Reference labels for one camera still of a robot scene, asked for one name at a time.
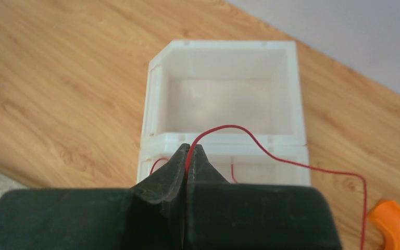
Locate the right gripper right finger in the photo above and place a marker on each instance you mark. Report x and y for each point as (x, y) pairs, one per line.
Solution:
(222, 215)

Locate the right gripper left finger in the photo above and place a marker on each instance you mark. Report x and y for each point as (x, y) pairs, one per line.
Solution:
(149, 215)

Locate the white three-compartment tray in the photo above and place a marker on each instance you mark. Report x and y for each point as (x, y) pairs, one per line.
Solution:
(250, 88)

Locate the orange curved plastic piece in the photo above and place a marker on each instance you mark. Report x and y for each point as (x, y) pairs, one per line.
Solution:
(385, 216)

